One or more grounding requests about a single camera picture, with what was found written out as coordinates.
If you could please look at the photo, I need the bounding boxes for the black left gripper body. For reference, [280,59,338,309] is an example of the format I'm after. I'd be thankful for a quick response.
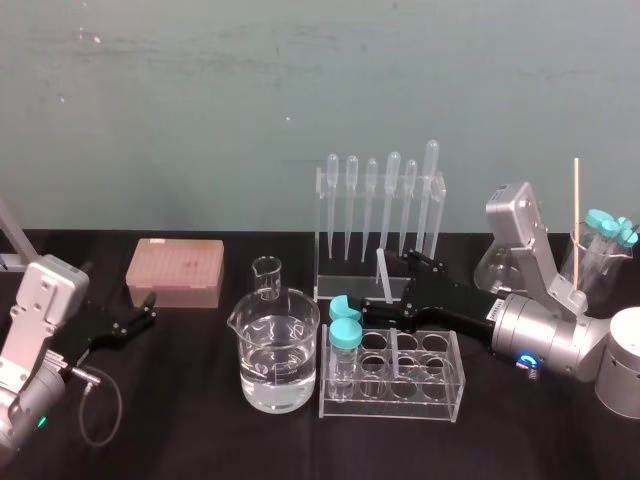
[58,303,126,370]

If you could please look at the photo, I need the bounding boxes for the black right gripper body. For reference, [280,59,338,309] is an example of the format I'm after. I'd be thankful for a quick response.
[423,279,508,342]

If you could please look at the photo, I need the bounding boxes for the pink pipette tip box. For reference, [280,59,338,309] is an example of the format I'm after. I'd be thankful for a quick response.
[125,237,225,309]

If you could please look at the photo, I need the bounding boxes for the clear acrylic pipette stand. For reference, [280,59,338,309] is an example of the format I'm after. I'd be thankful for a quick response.
[313,166,447,303]

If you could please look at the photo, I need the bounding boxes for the teal capped clear tube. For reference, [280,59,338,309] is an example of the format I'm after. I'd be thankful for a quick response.
[328,294,367,324]
[579,208,620,296]
[607,215,635,281]
[328,318,363,403]

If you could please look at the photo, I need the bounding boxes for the glass conical flask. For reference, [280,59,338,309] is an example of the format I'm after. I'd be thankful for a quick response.
[473,243,527,295]

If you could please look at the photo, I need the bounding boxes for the long clear plastic pipette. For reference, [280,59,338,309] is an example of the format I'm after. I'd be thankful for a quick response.
[415,139,442,257]

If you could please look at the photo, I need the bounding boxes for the clear acrylic tube rack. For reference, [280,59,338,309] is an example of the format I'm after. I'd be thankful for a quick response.
[318,322,466,424]

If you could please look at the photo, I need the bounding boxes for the small glass beaker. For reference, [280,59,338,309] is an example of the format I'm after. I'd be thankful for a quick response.
[251,255,282,302]

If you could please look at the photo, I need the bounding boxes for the large glass beaker with water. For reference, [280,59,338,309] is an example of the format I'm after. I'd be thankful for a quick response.
[225,289,322,414]

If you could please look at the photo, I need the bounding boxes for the grey metal stand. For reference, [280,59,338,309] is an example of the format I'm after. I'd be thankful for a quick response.
[0,198,32,274]

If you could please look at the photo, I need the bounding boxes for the black table cloth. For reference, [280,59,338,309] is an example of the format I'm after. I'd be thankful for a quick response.
[0,228,640,480]

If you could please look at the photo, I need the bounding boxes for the glass beaker holding tubes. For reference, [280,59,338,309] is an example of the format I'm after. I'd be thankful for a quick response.
[556,228,634,322]

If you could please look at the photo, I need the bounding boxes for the thin wooden stick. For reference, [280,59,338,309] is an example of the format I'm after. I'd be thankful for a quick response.
[572,157,583,292]

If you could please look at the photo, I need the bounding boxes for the thin dark gripper cable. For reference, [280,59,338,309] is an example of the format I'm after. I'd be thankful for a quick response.
[67,365,124,448]

